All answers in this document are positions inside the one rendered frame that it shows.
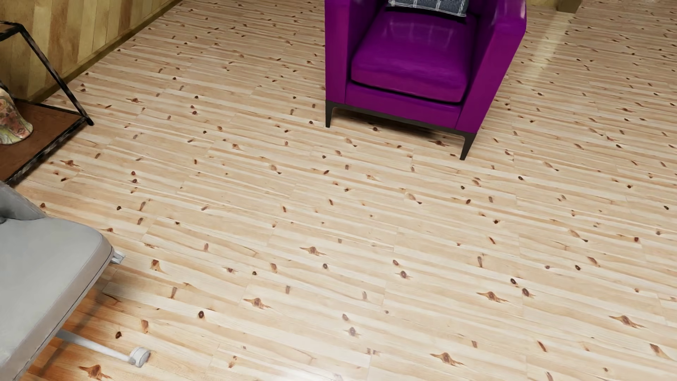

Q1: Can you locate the grey upholstered sofa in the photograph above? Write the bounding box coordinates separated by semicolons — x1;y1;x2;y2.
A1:
0;181;152;381

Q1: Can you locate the purple armchair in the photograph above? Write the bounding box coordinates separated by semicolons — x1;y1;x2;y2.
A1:
324;0;527;161

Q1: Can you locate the grey plaid cushion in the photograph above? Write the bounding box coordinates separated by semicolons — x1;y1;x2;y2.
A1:
387;0;470;18

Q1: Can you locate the floral ceramic vase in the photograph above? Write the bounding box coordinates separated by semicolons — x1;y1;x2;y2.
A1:
0;86;34;146

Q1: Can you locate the black frame wooden side table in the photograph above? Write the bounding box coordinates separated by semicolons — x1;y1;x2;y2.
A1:
0;22;95;185

